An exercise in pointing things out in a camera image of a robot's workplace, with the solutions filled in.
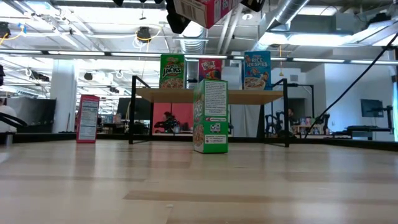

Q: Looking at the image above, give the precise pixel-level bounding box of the black wall screen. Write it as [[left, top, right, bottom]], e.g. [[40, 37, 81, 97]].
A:
[[360, 98, 385, 118]]

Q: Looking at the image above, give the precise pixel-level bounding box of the dark room partition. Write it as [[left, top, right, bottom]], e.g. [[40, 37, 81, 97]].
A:
[[6, 97, 57, 134]]

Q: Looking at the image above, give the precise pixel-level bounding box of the silver ceiling ventilation duct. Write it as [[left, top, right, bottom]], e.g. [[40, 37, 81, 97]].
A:
[[267, 0, 312, 32], [172, 18, 208, 80]]

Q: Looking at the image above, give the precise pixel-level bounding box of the long ceiling light rail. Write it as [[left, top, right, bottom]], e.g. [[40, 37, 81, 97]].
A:
[[0, 49, 398, 66]]

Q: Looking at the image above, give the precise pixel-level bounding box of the white building column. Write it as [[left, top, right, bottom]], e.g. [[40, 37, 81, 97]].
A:
[[51, 58, 78, 134]]

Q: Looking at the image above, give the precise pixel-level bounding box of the wooden shelf black metal frame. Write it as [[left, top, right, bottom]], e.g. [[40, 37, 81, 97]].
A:
[[128, 75, 290, 149]]

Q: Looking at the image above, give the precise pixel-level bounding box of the blue Rice Krispies cereal box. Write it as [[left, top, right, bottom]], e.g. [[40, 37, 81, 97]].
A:
[[243, 50, 272, 91]]

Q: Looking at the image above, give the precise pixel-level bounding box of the black hanging ceiling camera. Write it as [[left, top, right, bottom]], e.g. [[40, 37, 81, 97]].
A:
[[136, 26, 152, 44]]

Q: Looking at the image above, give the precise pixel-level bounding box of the green Apple Jacks cereal box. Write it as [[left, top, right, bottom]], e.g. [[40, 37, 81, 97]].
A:
[[192, 78, 229, 154], [159, 54, 187, 90]]

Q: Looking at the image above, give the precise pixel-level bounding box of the black computer monitor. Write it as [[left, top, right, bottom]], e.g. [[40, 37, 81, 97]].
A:
[[116, 97, 152, 121]]

